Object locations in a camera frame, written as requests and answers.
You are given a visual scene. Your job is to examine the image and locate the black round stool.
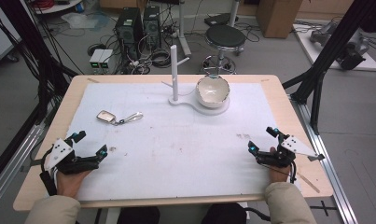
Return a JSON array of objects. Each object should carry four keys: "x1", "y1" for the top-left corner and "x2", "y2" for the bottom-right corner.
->
[{"x1": 202, "y1": 23, "x2": 247, "y2": 75}]

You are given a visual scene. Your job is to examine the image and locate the large black computer tower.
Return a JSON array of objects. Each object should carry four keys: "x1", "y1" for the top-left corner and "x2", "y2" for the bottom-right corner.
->
[{"x1": 115, "y1": 7, "x2": 145, "y2": 61}]

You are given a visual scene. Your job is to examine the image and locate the grey robot device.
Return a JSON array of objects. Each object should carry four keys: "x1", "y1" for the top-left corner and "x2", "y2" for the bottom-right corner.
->
[{"x1": 309, "y1": 21, "x2": 370, "y2": 71}]

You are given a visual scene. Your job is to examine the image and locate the person's right leg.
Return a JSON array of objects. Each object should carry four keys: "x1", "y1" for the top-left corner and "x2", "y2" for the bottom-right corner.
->
[{"x1": 200, "y1": 203, "x2": 248, "y2": 224}]

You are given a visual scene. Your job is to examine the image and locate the small black computer tower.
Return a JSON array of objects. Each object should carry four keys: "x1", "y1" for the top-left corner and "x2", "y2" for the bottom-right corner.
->
[{"x1": 142, "y1": 5, "x2": 162, "y2": 50}]

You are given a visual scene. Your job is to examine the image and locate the clear plastic bag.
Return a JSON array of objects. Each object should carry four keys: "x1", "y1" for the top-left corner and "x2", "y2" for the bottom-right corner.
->
[{"x1": 60, "y1": 11, "x2": 100, "y2": 31}]

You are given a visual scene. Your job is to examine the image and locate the black metal frame post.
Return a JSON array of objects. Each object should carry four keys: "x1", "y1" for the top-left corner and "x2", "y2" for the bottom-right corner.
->
[
  {"x1": 0, "y1": 0, "x2": 79, "y2": 125},
  {"x1": 282, "y1": 0, "x2": 376, "y2": 135}
]

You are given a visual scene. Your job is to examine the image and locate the white box with green display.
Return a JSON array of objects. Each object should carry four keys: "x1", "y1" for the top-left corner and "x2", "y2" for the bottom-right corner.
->
[
  {"x1": 89, "y1": 49, "x2": 104, "y2": 69},
  {"x1": 98, "y1": 49, "x2": 114, "y2": 70}
]

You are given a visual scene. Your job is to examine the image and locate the person's left leg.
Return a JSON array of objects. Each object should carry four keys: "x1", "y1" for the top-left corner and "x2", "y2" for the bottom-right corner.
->
[{"x1": 116, "y1": 206, "x2": 161, "y2": 224}]

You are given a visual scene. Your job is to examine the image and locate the white metal desk leg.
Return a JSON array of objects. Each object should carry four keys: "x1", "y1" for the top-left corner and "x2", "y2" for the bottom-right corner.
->
[{"x1": 176, "y1": 0, "x2": 192, "y2": 58}]

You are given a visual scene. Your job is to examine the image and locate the silver keychain with fob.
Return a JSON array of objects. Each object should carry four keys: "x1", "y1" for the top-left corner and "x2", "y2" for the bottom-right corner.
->
[{"x1": 95, "y1": 109, "x2": 145, "y2": 127}]

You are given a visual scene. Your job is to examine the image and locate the white ceramic bowl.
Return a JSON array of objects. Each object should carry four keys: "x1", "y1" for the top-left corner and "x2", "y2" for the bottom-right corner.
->
[{"x1": 195, "y1": 75, "x2": 231, "y2": 109}]

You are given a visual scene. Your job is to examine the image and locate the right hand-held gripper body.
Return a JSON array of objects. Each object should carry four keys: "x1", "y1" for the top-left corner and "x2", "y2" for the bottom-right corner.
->
[{"x1": 256, "y1": 134, "x2": 326, "y2": 169}]

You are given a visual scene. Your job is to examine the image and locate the white round table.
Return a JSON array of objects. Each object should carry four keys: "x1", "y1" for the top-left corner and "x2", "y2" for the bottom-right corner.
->
[{"x1": 32, "y1": 0, "x2": 84, "y2": 15}]

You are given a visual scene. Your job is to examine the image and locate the brown cardboard box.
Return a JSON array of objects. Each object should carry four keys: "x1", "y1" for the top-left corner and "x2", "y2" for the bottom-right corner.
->
[{"x1": 256, "y1": 0, "x2": 303, "y2": 39}]

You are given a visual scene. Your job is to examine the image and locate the person's right hand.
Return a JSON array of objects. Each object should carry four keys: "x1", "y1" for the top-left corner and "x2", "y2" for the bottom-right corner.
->
[{"x1": 268, "y1": 147, "x2": 292, "y2": 185}]

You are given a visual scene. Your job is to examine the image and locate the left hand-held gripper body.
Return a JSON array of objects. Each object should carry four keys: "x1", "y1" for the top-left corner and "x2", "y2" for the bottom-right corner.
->
[{"x1": 45, "y1": 138, "x2": 100, "y2": 175}]

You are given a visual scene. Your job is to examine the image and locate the white branched hanger stand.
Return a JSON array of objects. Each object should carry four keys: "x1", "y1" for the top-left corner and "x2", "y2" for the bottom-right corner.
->
[{"x1": 161, "y1": 44, "x2": 230, "y2": 117}]

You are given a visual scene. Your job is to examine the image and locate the right hand-held gripper cable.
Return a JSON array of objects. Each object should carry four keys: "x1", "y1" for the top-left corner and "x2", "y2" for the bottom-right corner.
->
[{"x1": 288, "y1": 160, "x2": 299, "y2": 185}]

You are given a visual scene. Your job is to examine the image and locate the thin wooden stick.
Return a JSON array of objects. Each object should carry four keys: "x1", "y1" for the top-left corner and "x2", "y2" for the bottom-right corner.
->
[{"x1": 297, "y1": 172, "x2": 321, "y2": 194}]

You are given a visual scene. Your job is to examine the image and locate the person's left hand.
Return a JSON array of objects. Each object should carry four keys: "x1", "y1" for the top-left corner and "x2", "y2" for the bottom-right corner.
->
[{"x1": 55, "y1": 169, "x2": 93, "y2": 199}]

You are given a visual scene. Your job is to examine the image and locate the left hand-held gripper cable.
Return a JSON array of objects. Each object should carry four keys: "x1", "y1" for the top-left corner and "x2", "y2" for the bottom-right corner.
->
[{"x1": 39, "y1": 148, "x2": 59, "y2": 197}]

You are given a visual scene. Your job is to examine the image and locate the person's leg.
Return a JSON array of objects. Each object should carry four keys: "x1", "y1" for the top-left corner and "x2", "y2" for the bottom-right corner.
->
[
  {"x1": 116, "y1": 206, "x2": 161, "y2": 224},
  {"x1": 200, "y1": 203, "x2": 248, "y2": 224}
]

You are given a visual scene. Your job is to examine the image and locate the white platform board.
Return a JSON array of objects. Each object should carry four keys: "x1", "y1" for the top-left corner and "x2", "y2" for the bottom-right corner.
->
[{"x1": 292, "y1": 22, "x2": 376, "y2": 73}]

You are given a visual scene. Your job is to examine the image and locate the aluminium rail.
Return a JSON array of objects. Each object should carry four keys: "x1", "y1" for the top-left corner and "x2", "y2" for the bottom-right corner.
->
[
  {"x1": 0, "y1": 124, "x2": 46, "y2": 213},
  {"x1": 289, "y1": 94, "x2": 359, "y2": 224}
]

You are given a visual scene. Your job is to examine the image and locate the white table mat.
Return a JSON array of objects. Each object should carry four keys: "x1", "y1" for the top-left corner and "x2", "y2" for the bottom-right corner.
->
[{"x1": 65, "y1": 81, "x2": 300, "y2": 203}]

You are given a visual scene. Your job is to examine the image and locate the hand-held gripper cable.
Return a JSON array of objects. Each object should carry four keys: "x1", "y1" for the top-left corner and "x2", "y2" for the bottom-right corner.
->
[
  {"x1": 288, "y1": 160, "x2": 299, "y2": 185},
  {"x1": 39, "y1": 148, "x2": 59, "y2": 197}
]

